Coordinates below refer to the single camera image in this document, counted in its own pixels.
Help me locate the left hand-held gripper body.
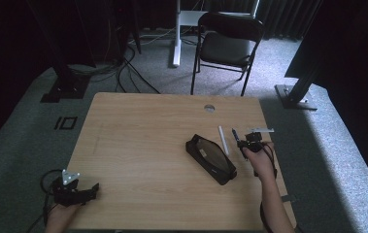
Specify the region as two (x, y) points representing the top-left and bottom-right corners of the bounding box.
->
(51, 169), (87, 207)

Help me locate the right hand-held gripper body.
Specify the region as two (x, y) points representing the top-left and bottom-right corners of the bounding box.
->
(239, 127), (275, 153)

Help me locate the dark pen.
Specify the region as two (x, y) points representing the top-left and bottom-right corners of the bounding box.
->
(231, 127), (250, 160)

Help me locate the white pen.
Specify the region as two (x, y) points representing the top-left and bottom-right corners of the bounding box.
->
(217, 125), (230, 156)

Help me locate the black pencil case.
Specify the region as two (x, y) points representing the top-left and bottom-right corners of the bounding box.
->
(184, 133), (238, 186)

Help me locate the person's right hand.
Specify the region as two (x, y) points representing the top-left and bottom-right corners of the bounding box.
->
(242, 142), (279, 183)

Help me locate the person's left hand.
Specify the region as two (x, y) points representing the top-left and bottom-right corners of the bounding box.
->
(45, 201), (83, 233)

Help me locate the black slanted stand with base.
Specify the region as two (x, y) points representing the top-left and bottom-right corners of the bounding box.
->
(274, 0), (326, 112)

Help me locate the black folding chair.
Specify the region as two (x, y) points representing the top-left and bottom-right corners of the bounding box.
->
(189, 12), (265, 97)

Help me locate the black metal stand with base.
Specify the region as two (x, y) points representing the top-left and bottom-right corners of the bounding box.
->
(25, 0), (91, 104)

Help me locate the dark curtain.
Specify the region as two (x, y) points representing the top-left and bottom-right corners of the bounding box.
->
(255, 0), (322, 42)

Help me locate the dark equipment rack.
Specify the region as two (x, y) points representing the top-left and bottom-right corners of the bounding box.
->
(105, 0), (143, 64)

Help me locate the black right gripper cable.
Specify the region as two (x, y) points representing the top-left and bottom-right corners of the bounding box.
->
(253, 141), (279, 180)

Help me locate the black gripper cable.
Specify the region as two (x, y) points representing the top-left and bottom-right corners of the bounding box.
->
(253, 141), (279, 180)
(25, 168), (64, 233)

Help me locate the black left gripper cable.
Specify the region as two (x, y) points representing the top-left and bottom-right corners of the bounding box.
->
(25, 168), (64, 233)

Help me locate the bundle of floor cables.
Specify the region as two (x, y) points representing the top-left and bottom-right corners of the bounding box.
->
(69, 18), (162, 95)

